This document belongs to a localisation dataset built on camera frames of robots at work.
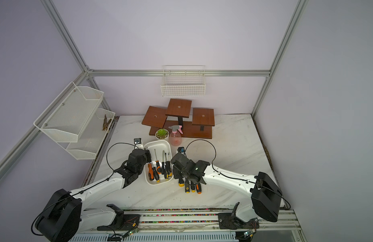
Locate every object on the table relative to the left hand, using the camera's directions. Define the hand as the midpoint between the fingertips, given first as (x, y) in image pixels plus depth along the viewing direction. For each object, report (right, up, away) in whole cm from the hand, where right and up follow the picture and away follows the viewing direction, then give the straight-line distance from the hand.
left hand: (145, 150), depth 88 cm
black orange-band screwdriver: (+8, -11, 0) cm, 14 cm away
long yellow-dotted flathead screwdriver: (+25, -20, -4) cm, 33 cm away
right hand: (+20, -10, -7) cm, 24 cm away
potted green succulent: (+8, +9, +10) cm, 16 cm away
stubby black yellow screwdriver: (+22, -18, -2) cm, 28 cm away
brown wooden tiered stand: (+29, +17, +8) cm, 35 cm away
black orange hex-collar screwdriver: (+32, -20, -5) cm, 38 cm away
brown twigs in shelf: (-29, +16, +10) cm, 35 cm away
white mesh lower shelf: (-35, +5, +3) cm, 35 cm away
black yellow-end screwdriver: (+14, -11, 0) cm, 17 cm away
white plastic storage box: (+8, +3, +3) cm, 9 cm away
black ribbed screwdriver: (+10, -8, +1) cm, 13 cm away
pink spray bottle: (+17, +8, +10) cm, 21 cm away
